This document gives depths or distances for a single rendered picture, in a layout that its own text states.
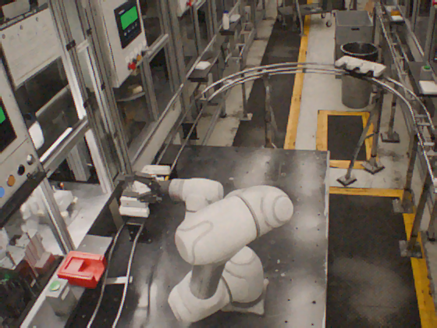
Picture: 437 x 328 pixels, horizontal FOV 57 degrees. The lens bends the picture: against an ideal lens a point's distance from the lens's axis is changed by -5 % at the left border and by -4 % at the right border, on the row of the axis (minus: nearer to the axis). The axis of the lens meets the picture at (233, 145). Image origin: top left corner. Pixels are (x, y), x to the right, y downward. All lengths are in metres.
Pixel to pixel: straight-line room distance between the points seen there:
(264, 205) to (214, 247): 0.17
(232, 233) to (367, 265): 1.91
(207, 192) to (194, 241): 0.60
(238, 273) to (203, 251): 0.59
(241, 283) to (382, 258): 1.48
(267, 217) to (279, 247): 0.96
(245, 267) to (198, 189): 0.35
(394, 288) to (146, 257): 1.53
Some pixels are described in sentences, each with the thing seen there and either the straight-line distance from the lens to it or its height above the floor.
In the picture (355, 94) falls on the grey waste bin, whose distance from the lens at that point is 4.49.
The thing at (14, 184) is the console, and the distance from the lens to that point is 1.55.
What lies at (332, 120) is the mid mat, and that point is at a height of 0.01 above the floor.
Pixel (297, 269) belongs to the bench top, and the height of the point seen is 0.68.
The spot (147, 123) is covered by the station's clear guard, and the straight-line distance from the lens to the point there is 2.57.
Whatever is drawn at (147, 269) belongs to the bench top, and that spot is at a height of 0.68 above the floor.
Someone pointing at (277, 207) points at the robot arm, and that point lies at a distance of 1.10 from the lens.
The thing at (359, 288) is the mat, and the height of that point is 0.01.
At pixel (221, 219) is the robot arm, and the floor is 1.46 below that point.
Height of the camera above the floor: 2.19
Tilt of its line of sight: 33 degrees down
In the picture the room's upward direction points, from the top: 5 degrees counter-clockwise
